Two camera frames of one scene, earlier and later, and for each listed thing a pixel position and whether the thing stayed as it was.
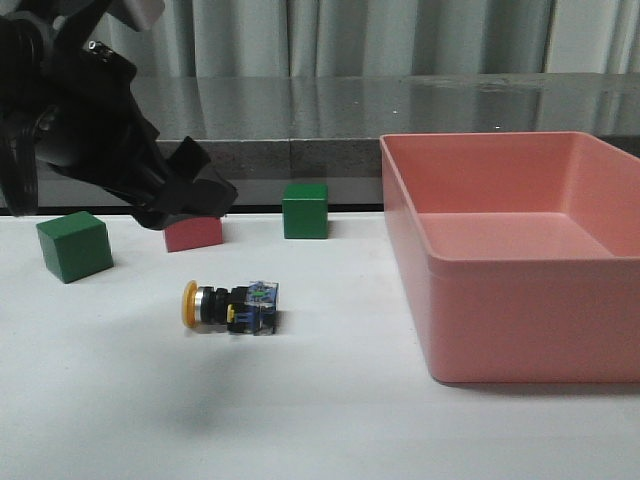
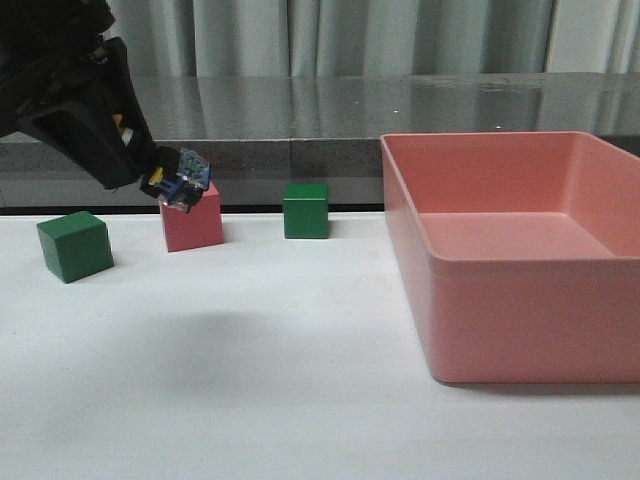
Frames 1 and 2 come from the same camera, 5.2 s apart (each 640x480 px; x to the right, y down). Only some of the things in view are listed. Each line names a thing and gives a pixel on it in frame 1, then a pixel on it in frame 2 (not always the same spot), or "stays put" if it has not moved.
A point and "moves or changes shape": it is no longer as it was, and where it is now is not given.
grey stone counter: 330,126 stays put
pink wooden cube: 191,233 stays put
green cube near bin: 305,211 stays put
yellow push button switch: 251,309 moves or changes shape
